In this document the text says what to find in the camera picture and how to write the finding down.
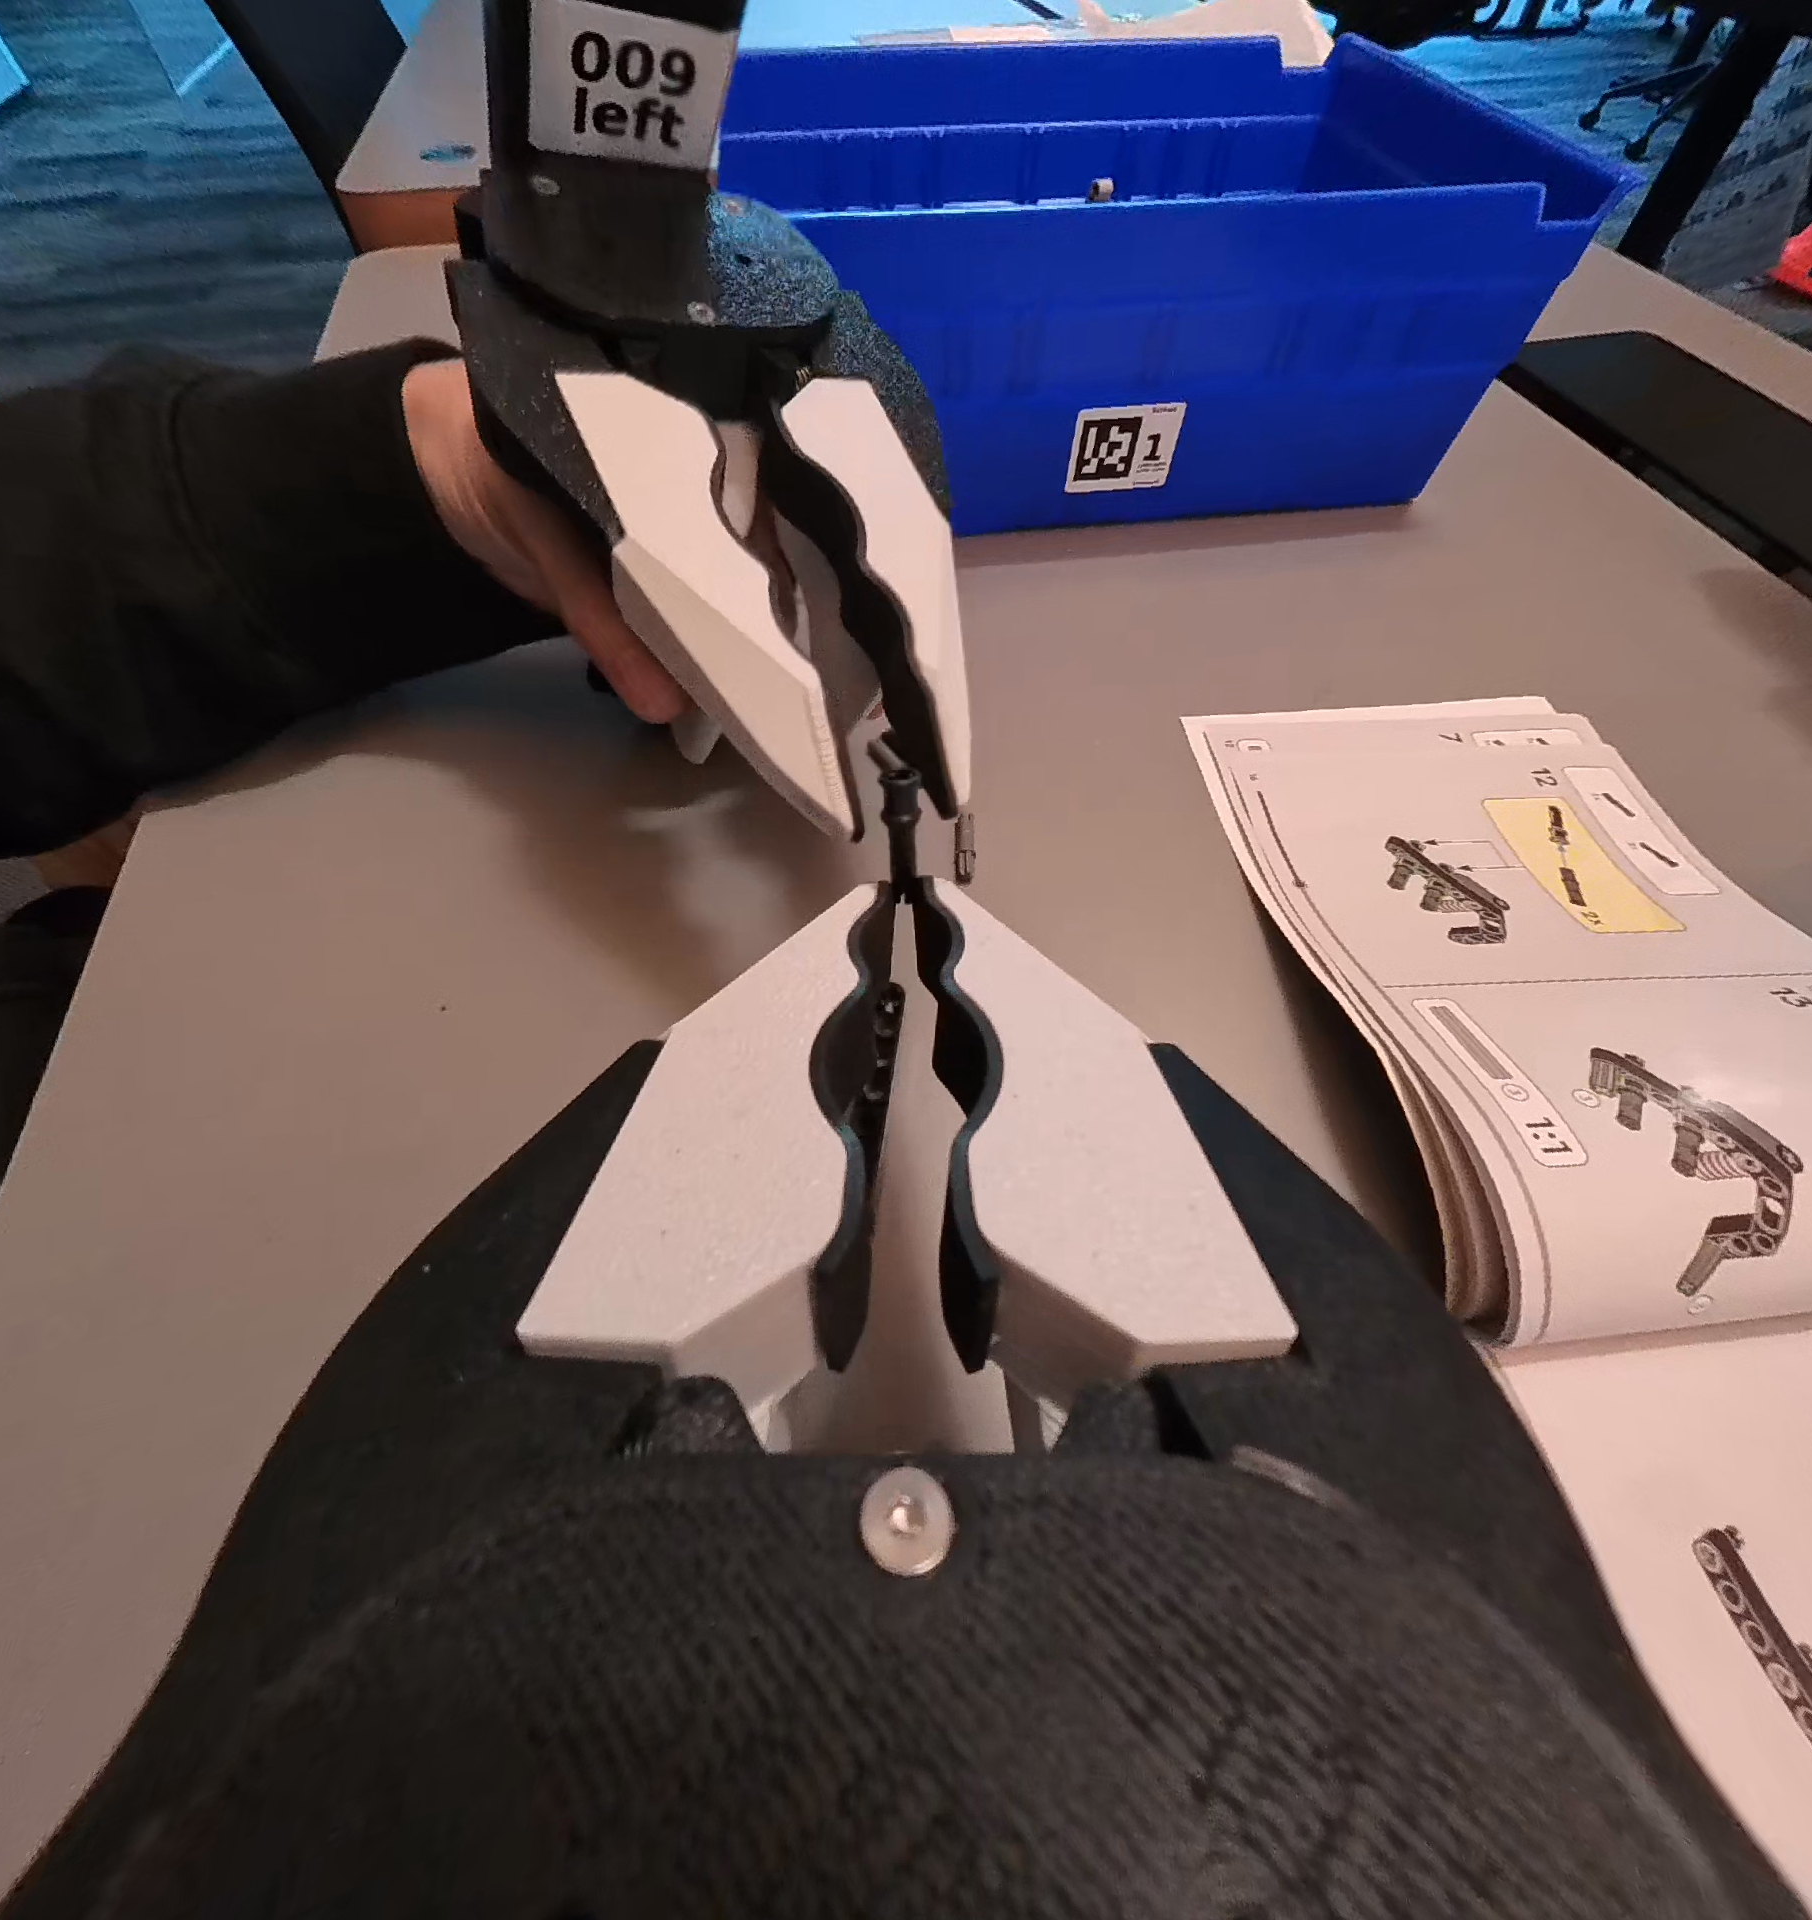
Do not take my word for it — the open instruction booklet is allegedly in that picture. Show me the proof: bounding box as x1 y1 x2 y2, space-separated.
1178 694 1812 1920

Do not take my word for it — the person's left hand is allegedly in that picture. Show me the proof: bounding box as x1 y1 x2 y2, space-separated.
401 355 694 720

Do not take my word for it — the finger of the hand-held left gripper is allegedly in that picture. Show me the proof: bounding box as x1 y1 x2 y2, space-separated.
771 371 980 807
553 369 864 844

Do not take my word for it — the black toy pin connector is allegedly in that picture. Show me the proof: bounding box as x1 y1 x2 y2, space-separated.
864 733 928 893

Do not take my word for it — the black flat panel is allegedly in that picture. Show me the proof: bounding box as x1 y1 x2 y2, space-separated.
1502 335 1812 635

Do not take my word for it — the beige table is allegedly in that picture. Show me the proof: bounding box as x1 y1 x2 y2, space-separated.
337 0 507 250

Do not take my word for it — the black office chair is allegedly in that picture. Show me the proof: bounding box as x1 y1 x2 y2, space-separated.
1575 0 1755 163

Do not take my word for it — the blue plastic bin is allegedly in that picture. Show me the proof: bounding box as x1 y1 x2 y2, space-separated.
718 30 1644 538

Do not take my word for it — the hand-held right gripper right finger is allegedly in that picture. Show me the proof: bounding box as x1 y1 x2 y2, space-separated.
916 878 1300 1453

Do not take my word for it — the black toy beam with holes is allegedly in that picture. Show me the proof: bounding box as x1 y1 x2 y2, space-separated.
844 881 916 1186

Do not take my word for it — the grey desk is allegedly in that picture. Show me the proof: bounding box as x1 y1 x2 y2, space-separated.
0 241 1812 1920

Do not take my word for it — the person's left forearm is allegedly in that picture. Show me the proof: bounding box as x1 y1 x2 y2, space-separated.
0 346 579 865

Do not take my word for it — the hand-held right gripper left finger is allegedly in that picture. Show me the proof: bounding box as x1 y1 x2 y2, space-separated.
516 881 905 1453

